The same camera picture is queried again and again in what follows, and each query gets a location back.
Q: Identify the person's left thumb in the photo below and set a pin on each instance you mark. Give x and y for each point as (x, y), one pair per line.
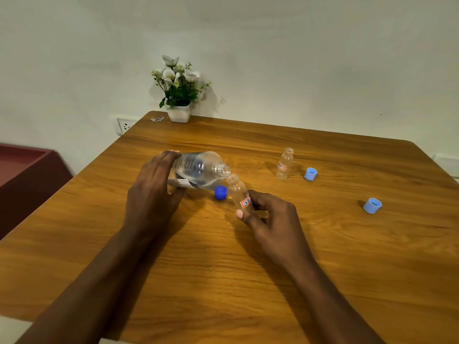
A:
(178, 200)

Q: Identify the person's right hand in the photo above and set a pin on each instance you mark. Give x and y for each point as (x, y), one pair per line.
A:
(283, 232)

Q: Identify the dark red furniture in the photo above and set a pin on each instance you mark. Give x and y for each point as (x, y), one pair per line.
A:
(25, 182)

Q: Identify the person's left forearm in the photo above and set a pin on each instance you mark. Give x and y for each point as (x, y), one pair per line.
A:
(89, 293)

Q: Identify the small clear bottle red label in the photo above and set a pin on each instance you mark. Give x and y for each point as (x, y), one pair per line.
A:
(284, 164)
(239, 195)

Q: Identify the white wall socket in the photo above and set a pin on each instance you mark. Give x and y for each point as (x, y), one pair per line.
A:
(124, 125)

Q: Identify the dark blue bottle cap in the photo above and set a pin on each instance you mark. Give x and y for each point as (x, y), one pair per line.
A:
(221, 193)

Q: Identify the clear plastic water bottle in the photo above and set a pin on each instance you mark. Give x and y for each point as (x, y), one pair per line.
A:
(199, 170)

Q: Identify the person's left hand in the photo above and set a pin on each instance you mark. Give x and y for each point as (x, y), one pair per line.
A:
(147, 200)

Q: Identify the light blue bottle cap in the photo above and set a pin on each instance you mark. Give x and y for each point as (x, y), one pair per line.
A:
(372, 206)
(310, 174)

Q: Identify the person's right thumb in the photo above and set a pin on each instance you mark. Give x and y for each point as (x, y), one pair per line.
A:
(249, 218)

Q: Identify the white flowers in white pot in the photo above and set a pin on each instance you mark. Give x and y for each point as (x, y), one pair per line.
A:
(178, 90)

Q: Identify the person's right forearm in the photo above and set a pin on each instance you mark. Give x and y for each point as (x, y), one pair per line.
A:
(333, 308)

